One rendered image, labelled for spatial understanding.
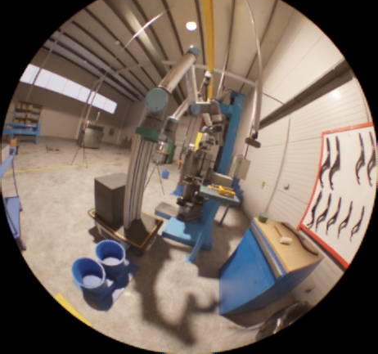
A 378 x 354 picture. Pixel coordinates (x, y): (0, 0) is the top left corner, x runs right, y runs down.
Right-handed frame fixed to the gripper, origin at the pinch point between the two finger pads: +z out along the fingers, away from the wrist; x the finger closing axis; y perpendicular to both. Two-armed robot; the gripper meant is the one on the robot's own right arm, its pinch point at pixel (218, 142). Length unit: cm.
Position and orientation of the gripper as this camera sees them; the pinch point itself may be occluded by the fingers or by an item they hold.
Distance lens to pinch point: 89.7
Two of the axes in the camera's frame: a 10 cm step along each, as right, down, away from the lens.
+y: -9.9, 1.3, 0.3
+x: 0.0, 2.2, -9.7
